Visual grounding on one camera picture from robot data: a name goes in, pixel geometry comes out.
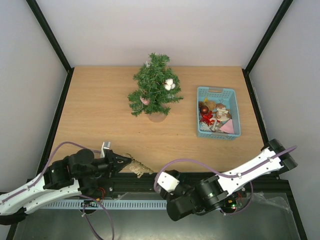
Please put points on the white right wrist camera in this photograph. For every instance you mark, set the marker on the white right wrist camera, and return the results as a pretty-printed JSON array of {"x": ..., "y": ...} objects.
[{"x": 167, "y": 182}]

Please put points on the small green christmas tree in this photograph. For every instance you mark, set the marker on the small green christmas tree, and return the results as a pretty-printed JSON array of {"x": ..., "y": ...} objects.
[{"x": 150, "y": 85}]

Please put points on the light blue plastic basket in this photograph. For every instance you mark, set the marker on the light blue plastic basket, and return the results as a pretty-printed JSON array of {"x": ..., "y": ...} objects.
[{"x": 226, "y": 96}]

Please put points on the wooden snowman figure ornament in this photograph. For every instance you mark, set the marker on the wooden snowman figure ornament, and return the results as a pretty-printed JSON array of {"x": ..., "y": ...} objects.
[{"x": 222, "y": 113}]

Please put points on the wooden tree base disc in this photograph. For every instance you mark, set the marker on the wooden tree base disc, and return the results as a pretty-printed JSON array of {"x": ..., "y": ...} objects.
[{"x": 156, "y": 117}]

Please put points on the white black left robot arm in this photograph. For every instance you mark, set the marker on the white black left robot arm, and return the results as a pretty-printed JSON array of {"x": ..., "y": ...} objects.
[{"x": 75, "y": 175}]

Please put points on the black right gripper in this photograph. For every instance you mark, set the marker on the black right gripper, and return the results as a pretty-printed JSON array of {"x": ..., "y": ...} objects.
[{"x": 163, "y": 193}]

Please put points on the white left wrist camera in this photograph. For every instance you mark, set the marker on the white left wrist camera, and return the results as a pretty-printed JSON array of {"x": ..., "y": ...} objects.
[{"x": 106, "y": 146}]

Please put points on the white snowflake ornament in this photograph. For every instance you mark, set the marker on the white snowflake ornament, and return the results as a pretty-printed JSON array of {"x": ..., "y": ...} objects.
[{"x": 204, "y": 127}]

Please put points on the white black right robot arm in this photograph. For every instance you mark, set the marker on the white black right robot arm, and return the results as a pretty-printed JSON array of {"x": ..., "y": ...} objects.
[{"x": 220, "y": 191}]

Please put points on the red star ornament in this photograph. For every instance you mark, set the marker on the red star ornament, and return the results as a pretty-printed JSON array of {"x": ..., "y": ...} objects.
[{"x": 207, "y": 118}]

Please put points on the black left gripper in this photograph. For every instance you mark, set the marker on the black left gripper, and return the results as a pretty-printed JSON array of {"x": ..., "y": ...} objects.
[{"x": 114, "y": 165}]

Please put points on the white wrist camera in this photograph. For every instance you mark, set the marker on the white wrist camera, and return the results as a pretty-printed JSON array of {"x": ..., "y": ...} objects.
[
  {"x": 106, "y": 146},
  {"x": 167, "y": 182}
]

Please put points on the white pompom ornament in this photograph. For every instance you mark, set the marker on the white pompom ornament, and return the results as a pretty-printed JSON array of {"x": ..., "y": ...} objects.
[{"x": 169, "y": 84}]

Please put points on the pink heart ornament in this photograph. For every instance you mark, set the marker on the pink heart ornament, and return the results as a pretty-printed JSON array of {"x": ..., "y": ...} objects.
[{"x": 228, "y": 127}]

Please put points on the red bauble ornament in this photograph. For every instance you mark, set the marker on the red bauble ornament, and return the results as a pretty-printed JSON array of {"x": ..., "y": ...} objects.
[{"x": 204, "y": 109}]

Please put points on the pink pompom ornament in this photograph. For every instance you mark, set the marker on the pink pompom ornament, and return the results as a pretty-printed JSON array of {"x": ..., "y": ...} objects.
[{"x": 144, "y": 101}]

